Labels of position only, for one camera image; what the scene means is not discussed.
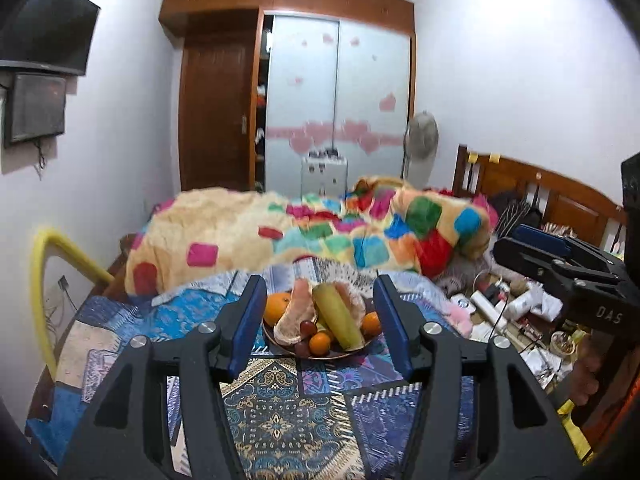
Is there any purple round plate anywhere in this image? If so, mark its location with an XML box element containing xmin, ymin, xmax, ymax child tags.
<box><xmin>262</xmin><ymin>292</ymin><xmax>380</xmax><ymax>361</ymax></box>

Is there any stickered orange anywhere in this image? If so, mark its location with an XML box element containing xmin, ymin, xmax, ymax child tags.
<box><xmin>360</xmin><ymin>312</ymin><xmax>383</xmax><ymax>339</ymax></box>

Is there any small pomelo segment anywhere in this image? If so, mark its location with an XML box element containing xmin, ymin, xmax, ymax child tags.
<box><xmin>333</xmin><ymin>282</ymin><xmax>367</xmax><ymax>327</ymax></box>

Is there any large orange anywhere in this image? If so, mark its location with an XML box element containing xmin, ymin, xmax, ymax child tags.
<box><xmin>262</xmin><ymin>292</ymin><xmax>291</xmax><ymax>327</ymax></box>

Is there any dark red grape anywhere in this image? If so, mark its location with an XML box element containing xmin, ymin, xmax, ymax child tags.
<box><xmin>299</xmin><ymin>321</ymin><xmax>318</xmax><ymax>339</ymax></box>

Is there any small tangerine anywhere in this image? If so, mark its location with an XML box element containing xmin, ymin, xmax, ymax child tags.
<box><xmin>308</xmin><ymin>333</ymin><xmax>332</xmax><ymax>356</ymax></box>

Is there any large pomelo segment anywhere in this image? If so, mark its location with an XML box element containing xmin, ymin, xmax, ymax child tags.
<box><xmin>273</xmin><ymin>278</ymin><xmax>317</xmax><ymax>347</ymax></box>

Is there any sugarcane piece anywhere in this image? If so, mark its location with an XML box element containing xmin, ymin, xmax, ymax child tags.
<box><xmin>316</xmin><ymin>311</ymin><xmax>335</xmax><ymax>341</ymax></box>
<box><xmin>312</xmin><ymin>283</ymin><xmax>364</xmax><ymax>351</ymax></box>

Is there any right hand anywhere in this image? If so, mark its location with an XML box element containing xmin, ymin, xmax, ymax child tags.
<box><xmin>568</xmin><ymin>354</ymin><xmax>601</xmax><ymax>406</ymax></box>

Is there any white bottle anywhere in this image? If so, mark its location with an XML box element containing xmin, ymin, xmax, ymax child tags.
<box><xmin>504</xmin><ymin>290</ymin><xmax>536</xmax><ymax>322</ymax></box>

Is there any wooden headboard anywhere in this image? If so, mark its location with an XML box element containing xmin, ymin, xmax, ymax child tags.
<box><xmin>452</xmin><ymin>144</ymin><xmax>627</xmax><ymax>254</ymax></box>

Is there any black striped bag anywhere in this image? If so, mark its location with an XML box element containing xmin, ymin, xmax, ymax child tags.
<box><xmin>495</xmin><ymin>200</ymin><xmax>542</xmax><ymax>238</ymax></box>

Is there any white power strip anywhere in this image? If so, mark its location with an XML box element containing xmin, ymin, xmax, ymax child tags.
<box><xmin>471</xmin><ymin>290</ymin><xmax>506</xmax><ymax>334</ymax></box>

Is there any colourful patchwork quilt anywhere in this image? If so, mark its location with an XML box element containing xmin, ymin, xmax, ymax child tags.
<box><xmin>125</xmin><ymin>176</ymin><xmax>497</xmax><ymax>297</ymax></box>

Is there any patterned blue bedsheet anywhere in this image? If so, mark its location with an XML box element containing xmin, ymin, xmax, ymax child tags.
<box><xmin>27</xmin><ymin>259</ymin><xmax>476</xmax><ymax>480</ymax></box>

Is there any standing electric fan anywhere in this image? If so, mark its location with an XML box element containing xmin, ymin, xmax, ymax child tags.
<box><xmin>400</xmin><ymin>112</ymin><xmax>439</xmax><ymax>188</ymax></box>

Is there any white appliance box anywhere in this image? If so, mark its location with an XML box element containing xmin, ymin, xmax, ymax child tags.
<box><xmin>300</xmin><ymin>152</ymin><xmax>348</xmax><ymax>197</ymax></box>

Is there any sliding door wardrobe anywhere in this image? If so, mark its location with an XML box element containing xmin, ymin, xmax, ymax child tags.
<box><xmin>160</xmin><ymin>0</ymin><xmax>414</xmax><ymax>198</ymax></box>

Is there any brown wooden door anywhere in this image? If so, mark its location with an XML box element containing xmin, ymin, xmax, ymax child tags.
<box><xmin>178</xmin><ymin>32</ymin><xmax>253</xmax><ymax>191</ymax></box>

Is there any yellow foam padded rail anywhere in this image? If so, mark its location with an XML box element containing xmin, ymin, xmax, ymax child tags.
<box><xmin>28</xmin><ymin>226</ymin><xmax>116</xmax><ymax>380</ymax></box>

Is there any small wall monitor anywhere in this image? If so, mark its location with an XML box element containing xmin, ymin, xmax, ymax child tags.
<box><xmin>3</xmin><ymin>73</ymin><xmax>66</xmax><ymax>148</ymax></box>

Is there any wall mounted television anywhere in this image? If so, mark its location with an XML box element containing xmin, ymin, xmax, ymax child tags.
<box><xmin>1</xmin><ymin>0</ymin><xmax>100</xmax><ymax>76</ymax></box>

